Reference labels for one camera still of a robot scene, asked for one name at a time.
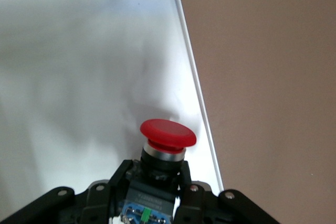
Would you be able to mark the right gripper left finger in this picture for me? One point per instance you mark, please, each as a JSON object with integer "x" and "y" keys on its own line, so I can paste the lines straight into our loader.
{"x": 99, "y": 203}

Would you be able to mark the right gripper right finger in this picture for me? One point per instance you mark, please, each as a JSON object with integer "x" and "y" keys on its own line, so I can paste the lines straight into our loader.
{"x": 199, "y": 205}

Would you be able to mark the red mushroom push button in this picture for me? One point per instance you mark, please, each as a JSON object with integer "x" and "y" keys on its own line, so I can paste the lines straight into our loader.
{"x": 168, "y": 132}

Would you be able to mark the white cabinet drawer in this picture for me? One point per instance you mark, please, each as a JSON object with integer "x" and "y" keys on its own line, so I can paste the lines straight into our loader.
{"x": 78, "y": 77}

